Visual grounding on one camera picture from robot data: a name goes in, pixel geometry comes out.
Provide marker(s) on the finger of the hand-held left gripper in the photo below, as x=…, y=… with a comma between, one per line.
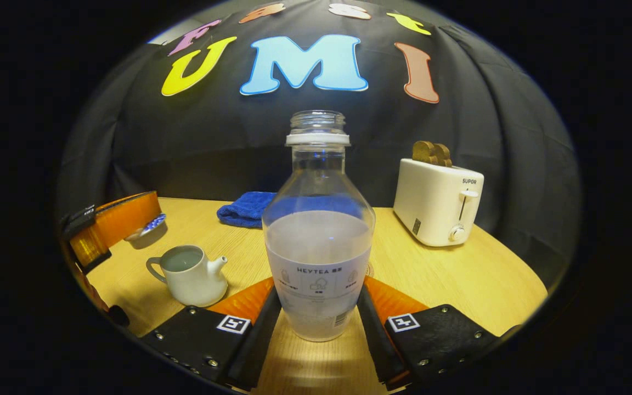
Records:
x=124, y=216

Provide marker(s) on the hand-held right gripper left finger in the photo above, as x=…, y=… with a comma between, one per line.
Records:
x=255, y=340

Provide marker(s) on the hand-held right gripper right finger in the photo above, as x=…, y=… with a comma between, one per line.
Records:
x=373, y=340

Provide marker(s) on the white teacup lid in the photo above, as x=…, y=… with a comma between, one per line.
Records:
x=146, y=237

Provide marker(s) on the white teacup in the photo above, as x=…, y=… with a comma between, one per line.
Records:
x=195, y=285

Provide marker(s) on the clear plastic water bottle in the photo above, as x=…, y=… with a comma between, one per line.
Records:
x=319, y=247

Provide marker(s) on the black backdrop cloth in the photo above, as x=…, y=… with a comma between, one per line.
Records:
x=212, y=142

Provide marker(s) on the blue towel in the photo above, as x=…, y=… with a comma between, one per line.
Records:
x=244, y=211

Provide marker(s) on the white toaster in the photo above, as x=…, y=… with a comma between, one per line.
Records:
x=431, y=208

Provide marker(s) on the brown toast slice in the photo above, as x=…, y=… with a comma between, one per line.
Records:
x=443, y=155
x=423, y=152

